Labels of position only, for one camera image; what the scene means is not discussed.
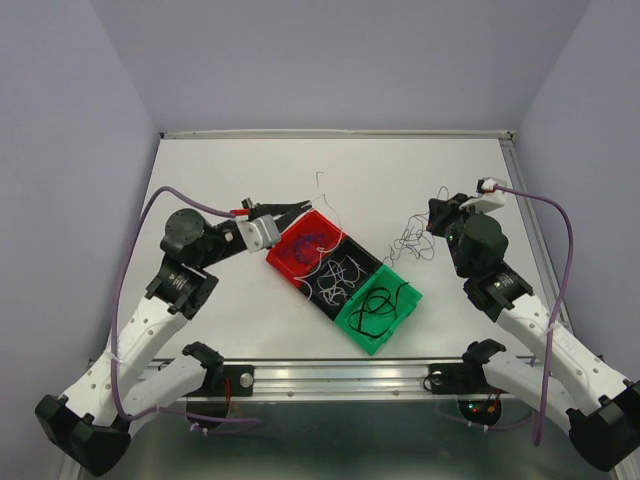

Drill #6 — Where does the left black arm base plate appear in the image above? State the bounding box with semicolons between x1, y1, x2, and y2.
182;342;255;397

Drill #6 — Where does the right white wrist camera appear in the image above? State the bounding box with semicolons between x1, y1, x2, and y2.
459;177;507;214

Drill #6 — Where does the red plastic bin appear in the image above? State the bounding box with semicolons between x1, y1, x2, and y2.
266;210;341;288

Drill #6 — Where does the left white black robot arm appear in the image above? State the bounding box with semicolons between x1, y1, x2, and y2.
35;199;311;476

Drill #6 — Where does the thin wire bundle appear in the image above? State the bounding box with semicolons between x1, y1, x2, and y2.
382;185;451;266

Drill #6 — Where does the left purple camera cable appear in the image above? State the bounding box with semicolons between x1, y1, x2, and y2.
110;185;261;435

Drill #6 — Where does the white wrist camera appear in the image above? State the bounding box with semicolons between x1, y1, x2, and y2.
459;177;507;214
236;214;281;253

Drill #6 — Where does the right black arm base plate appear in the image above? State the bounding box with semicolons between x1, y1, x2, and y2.
422;339;506;395

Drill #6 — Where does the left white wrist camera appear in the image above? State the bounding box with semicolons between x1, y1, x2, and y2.
236;214;281;253

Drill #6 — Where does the black plastic bin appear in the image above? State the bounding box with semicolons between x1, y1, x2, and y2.
298;236;382;321

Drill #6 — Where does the thin dark blue wire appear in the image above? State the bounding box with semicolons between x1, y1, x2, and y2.
284;232;331;266

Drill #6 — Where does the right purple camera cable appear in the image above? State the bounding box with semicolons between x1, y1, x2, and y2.
437;183;575;447

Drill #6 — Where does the aluminium front rail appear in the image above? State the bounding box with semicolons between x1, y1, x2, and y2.
149;355;616;401

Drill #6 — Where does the black cable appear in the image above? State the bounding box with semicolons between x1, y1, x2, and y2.
347;282;411;339

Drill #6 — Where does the green plastic bin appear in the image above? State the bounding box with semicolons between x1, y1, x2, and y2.
334;266;423;356

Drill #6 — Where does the purple camera cable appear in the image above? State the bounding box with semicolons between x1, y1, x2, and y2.
437;183;575;447
110;185;261;435

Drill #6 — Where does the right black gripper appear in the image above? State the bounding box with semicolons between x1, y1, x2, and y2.
427;192;487;278

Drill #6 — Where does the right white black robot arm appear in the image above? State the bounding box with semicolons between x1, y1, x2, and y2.
428;194;639;472

